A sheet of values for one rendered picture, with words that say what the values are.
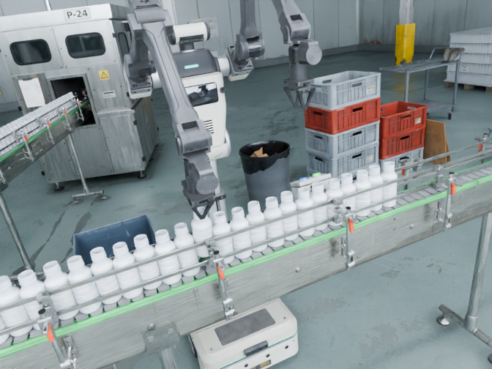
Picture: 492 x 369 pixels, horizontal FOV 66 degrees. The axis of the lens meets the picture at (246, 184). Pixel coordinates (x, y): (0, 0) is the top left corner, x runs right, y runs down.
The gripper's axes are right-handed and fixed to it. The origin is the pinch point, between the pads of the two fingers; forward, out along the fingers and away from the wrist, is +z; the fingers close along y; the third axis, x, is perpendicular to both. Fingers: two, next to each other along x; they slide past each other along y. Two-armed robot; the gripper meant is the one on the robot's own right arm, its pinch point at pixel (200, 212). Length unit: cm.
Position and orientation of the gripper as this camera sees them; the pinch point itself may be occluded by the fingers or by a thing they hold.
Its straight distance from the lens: 110.2
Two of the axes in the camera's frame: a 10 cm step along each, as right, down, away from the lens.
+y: 4.2, 5.6, -7.2
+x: 9.1, -2.6, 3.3
